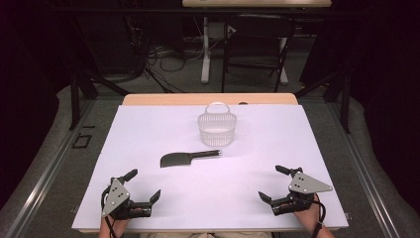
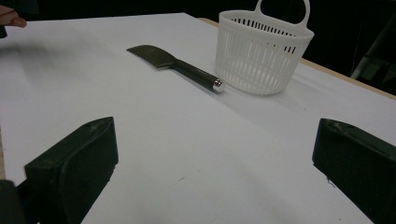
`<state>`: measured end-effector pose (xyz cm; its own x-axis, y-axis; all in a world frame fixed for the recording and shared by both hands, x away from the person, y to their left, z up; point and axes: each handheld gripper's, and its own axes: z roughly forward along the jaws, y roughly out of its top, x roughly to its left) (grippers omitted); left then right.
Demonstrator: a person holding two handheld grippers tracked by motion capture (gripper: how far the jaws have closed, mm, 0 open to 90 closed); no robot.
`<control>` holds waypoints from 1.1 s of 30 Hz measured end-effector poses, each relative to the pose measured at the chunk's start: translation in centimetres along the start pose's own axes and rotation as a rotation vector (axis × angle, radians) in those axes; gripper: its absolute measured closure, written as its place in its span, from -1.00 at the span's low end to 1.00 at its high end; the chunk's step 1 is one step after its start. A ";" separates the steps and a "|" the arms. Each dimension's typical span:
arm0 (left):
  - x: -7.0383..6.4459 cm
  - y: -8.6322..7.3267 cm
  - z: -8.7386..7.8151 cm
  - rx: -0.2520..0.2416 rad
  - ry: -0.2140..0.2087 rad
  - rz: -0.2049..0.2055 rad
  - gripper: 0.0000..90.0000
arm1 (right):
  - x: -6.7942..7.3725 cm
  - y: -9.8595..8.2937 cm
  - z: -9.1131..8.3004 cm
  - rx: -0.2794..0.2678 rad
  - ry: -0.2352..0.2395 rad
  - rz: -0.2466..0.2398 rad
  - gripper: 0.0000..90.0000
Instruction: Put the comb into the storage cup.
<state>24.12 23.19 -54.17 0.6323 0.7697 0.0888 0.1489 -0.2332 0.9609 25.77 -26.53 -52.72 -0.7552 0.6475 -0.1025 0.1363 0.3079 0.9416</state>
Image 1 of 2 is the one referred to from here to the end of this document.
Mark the dark curtain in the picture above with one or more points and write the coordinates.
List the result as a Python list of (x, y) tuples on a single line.
[(26, 99), (386, 99)]

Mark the aluminium floor rail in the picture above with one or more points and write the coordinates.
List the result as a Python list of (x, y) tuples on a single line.
[(49, 172), (363, 181)]

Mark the dark table grommet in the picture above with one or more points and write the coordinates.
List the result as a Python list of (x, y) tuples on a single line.
[(243, 103)]

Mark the black chair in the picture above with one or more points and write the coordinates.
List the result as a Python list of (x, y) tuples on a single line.
[(261, 29)]

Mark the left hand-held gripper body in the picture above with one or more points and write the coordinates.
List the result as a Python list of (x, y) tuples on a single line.
[(115, 197)]

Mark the wooden table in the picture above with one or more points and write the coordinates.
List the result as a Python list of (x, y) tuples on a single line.
[(165, 99)]

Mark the black metal crossbar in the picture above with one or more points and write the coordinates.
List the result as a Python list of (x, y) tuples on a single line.
[(132, 10)]

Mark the black spatula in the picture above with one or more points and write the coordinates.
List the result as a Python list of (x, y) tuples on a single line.
[(175, 159)]

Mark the white plastic basket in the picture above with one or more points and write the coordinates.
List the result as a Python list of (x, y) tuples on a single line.
[(216, 137)]

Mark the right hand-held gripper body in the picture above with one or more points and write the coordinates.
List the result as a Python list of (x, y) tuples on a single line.
[(305, 186)]

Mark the black metal stand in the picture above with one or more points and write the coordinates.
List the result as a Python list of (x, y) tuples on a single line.
[(75, 99), (345, 105)]

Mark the person's right hand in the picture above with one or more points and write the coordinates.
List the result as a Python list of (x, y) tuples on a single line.
[(307, 216)]

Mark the white table mat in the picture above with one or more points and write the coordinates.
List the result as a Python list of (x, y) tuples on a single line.
[(165, 125)]

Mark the person's left hand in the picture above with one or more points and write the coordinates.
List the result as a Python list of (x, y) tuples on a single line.
[(118, 226)]

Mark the white-legged background desk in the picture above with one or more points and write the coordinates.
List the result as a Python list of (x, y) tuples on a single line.
[(206, 59)]

